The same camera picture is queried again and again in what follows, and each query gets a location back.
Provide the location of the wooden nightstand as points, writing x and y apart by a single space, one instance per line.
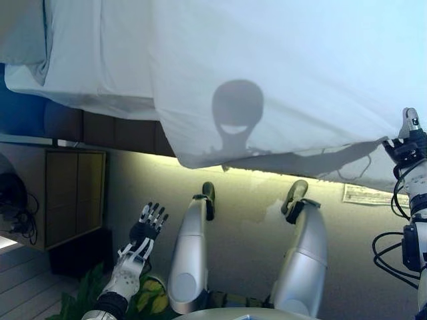
73 200

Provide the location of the white duvet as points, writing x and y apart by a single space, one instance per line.
267 50

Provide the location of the white bed sheet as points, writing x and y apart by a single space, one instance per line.
100 66

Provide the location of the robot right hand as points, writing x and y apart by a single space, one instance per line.
408 148

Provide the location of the green leafy plant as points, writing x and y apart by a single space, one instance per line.
86 290

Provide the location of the silver robot leg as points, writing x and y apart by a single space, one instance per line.
307 250
190 250

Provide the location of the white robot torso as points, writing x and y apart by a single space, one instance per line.
233 315

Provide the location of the paper sheet on floor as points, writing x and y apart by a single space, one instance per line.
367 196

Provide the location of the silver robot left leg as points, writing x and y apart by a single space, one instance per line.
190 250

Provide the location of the silver robot right leg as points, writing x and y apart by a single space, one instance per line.
307 250

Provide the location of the large beige pillow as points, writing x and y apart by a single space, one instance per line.
20 33

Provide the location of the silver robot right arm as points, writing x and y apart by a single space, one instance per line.
417 186

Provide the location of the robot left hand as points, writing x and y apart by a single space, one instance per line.
145 231

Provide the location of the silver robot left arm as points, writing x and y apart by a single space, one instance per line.
123 280

